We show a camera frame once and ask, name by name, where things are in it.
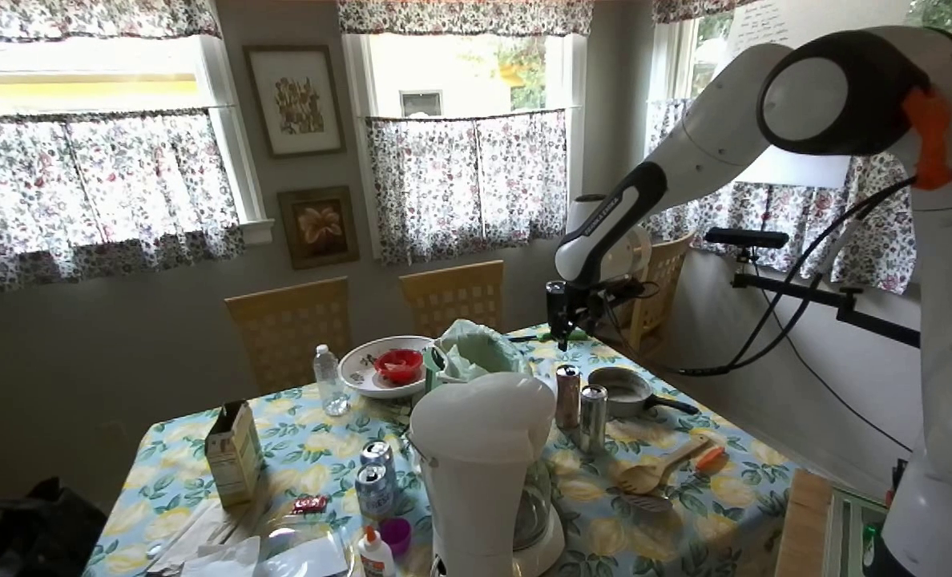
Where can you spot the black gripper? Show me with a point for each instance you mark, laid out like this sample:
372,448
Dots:
586,295

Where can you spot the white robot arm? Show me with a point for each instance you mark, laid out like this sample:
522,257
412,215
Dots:
708,138

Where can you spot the aluminium robot base platform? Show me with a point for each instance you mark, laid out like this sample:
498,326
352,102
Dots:
853,532

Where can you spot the blue white soda can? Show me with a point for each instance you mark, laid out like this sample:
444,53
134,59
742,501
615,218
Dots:
376,487

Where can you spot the small metal saucepan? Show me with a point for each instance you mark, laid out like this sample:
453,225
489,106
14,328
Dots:
622,386

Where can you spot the yellow lattice back chair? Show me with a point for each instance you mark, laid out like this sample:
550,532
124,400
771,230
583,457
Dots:
453,292
286,333
661,290

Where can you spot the white coffee maker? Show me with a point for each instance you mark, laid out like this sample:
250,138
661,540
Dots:
484,471

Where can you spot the red plate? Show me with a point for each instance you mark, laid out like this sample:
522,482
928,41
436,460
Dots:
399,368

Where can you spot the wooden spoon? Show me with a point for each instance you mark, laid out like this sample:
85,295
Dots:
645,475

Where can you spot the floral cafe curtain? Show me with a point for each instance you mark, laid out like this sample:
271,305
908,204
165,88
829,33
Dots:
89,193
880,237
463,181

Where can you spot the small dark framed picture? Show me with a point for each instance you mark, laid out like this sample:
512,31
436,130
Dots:
318,230

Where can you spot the purple cup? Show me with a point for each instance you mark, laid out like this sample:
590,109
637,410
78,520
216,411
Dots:
394,537

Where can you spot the lemon print tablecloth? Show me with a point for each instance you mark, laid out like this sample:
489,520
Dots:
315,451

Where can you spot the white framed window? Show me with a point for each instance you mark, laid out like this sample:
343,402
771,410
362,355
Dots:
444,68
68,75

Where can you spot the white glue bottle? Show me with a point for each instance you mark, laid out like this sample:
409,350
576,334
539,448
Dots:
376,555

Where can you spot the small red object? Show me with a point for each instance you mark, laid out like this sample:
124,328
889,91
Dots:
309,506

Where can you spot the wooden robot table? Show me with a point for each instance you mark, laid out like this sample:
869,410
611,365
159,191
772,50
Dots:
803,529

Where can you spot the floral curtain valance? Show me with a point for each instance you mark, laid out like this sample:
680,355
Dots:
686,8
463,13
78,16

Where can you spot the large framed floral picture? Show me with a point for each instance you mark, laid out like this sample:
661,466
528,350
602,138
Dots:
297,102

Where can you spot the yellow paper carton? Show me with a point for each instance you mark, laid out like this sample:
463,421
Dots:
236,460

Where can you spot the clear plastic bags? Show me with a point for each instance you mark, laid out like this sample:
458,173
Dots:
271,555

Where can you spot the black bag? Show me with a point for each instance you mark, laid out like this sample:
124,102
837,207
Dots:
26,532

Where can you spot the black stereo camera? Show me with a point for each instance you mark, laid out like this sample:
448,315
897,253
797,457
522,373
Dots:
747,238

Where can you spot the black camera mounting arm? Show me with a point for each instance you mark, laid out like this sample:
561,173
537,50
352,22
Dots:
815,292

